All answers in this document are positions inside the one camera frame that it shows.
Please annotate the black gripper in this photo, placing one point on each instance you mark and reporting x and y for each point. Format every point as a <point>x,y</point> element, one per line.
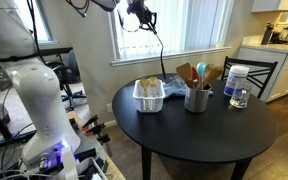
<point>140,10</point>

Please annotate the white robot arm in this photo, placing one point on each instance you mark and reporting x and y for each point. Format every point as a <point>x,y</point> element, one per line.
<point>40,93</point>

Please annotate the wooden flat spatula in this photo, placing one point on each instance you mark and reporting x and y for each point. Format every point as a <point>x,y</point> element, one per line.
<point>184,71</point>

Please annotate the red spatula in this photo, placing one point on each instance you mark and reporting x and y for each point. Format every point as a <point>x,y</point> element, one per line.
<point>194,74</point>

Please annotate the white plastic basket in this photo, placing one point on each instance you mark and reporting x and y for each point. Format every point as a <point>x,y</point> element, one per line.
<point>149,100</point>

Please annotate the wooden slotted spatula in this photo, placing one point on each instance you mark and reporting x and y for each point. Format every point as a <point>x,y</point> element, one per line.
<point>213,73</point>

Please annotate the window with white blinds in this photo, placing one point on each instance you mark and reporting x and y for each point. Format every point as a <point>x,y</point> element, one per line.
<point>184,26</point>

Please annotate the wooden spoon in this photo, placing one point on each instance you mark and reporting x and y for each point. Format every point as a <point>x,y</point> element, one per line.
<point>145,83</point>
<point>153,82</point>

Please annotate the blue silicone spoon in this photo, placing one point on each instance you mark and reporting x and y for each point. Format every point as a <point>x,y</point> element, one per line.
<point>201,69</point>

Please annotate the blue cloth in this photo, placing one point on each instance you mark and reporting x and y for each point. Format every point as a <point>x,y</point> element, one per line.
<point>174,87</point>

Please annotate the metal utensil holder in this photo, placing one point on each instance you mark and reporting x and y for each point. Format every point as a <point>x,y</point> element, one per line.
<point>196,99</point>

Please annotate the black office chair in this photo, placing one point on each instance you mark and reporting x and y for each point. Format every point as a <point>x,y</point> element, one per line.
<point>69,71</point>

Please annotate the wipes canister white blue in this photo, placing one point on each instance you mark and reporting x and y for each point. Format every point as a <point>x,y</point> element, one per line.
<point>235,78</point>

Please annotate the white baseboard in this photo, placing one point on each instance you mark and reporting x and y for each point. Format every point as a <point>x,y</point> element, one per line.
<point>110,123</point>

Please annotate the clear drinking glass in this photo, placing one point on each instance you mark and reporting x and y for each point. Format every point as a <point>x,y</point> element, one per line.
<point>240,96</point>

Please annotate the black coffee maker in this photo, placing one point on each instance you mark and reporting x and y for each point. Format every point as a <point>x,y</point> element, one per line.
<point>267,33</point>

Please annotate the small side window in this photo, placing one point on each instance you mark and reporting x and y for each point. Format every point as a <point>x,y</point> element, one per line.
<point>34,20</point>

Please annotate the round black dining table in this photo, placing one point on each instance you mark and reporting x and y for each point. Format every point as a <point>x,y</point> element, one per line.
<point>200,133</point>

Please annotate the white upper cabinet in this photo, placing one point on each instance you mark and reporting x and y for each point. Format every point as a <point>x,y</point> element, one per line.
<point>274,5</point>

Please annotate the black dining chair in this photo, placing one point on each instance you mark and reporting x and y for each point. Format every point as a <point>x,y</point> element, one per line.
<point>265,71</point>

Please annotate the silver toaster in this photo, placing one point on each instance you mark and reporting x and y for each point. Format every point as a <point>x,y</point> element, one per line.
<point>286,35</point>

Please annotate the white kitchen counter cabinet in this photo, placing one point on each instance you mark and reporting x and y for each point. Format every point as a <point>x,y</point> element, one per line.
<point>284,71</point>

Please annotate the white wall outlet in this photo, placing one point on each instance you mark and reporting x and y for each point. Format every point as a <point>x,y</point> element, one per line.
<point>109,107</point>

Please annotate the metal base plate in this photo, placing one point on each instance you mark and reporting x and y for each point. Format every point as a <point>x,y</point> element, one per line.
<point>90,150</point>

